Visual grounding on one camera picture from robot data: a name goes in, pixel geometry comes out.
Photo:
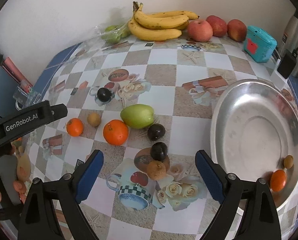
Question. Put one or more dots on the steel kettle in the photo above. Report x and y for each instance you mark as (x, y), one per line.
(289, 40)

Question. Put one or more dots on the bunch of yellow bananas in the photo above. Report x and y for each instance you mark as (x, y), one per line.
(160, 26)

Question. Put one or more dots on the longan in bowl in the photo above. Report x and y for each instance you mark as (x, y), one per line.
(288, 162)

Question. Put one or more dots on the pink red apple front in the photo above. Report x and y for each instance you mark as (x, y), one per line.
(200, 30)

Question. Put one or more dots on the printed checkered tablecloth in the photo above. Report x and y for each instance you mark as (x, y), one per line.
(181, 80)

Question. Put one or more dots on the tangerine in bowl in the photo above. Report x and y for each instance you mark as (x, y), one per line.
(278, 180)

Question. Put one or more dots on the green mango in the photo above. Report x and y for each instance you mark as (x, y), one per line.
(137, 116)

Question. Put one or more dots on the large orange tangerine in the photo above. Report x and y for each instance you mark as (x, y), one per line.
(115, 132)

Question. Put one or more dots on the dark red apple middle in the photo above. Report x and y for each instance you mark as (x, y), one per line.
(219, 26)

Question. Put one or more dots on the small orange tangerine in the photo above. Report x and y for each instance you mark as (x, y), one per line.
(74, 127)

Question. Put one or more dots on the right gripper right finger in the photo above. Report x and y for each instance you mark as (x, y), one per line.
(259, 219)

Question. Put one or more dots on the bag of green fruits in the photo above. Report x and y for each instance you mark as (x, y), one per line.
(112, 34)

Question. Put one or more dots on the dark plum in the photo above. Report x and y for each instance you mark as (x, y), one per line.
(159, 151)
(104, 95)
(156, 131)

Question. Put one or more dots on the pink red box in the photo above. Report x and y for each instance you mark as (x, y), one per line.
(14, 72)

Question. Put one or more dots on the person's left hand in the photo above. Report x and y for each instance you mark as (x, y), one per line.
(19, 186)

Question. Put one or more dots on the stainless steel bowl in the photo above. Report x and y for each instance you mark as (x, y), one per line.
(253, 128)

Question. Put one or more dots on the red apple right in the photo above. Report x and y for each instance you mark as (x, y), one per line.
(236, 30)

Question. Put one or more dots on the black power adapter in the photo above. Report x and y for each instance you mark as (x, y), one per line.
(287, 64)

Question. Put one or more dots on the teal toy box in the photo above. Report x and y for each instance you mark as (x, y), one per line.
(259, 44)

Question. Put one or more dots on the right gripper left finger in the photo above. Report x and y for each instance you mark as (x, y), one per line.
(38, 218)

